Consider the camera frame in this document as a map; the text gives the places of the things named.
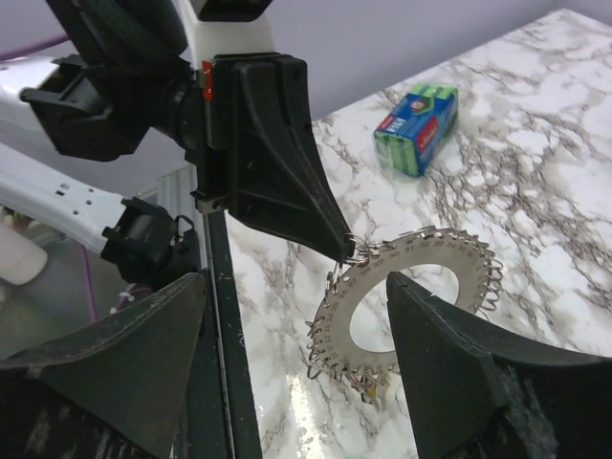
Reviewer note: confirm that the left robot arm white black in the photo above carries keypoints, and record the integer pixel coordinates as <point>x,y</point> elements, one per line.
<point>99,103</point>

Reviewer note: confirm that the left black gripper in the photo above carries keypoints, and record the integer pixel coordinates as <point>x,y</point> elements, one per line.
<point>244,121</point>

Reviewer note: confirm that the green blue sponge pack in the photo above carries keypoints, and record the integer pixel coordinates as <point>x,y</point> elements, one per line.
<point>409,137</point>

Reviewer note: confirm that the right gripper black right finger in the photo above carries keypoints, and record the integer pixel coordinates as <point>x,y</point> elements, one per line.
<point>476,390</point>

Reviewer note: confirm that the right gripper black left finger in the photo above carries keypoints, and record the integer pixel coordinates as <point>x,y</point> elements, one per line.
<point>111,389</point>

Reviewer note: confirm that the bunch of keys with tags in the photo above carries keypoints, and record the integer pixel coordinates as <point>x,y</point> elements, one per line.
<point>372,384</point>

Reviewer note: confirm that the metal toothed key ring disc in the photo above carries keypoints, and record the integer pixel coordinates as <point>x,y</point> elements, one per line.
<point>476,267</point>

